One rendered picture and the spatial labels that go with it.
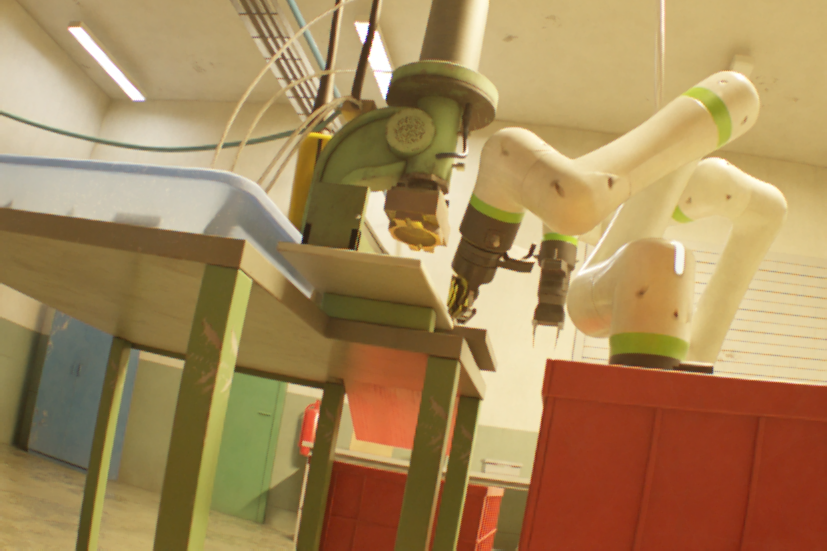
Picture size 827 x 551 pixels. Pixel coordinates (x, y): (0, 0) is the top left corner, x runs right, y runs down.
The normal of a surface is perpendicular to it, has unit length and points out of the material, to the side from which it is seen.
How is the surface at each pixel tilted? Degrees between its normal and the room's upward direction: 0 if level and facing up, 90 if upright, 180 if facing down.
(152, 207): 100
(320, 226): 90
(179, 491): 90
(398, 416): 150
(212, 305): 90
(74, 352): 90
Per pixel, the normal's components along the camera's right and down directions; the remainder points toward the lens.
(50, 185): -0.15, -0.15
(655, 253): -0.27, -0.34
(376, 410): -0.21, 0.66
